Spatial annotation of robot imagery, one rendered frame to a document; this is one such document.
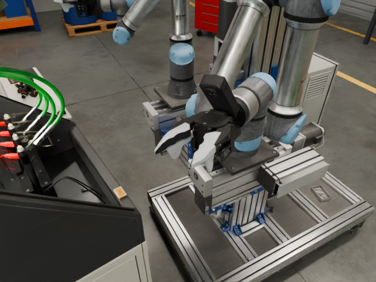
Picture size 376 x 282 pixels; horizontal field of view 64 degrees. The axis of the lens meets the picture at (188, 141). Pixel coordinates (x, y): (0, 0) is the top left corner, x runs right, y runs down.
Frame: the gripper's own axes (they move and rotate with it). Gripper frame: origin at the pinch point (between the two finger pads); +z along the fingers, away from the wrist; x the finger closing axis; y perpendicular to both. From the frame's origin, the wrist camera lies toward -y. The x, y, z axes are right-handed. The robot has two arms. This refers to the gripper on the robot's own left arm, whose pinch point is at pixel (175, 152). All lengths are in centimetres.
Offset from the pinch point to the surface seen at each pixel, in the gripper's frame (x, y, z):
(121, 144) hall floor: 176, 123, -112
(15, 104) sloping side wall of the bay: 99, 18, -14
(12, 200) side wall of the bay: 39.5, 16.7, 16.6
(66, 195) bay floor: 74, 53, -8
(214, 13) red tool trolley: 245, 68, -397
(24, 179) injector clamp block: 77, 38, 2
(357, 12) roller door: 90, 127, -688
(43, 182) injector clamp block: 70, 39, -1
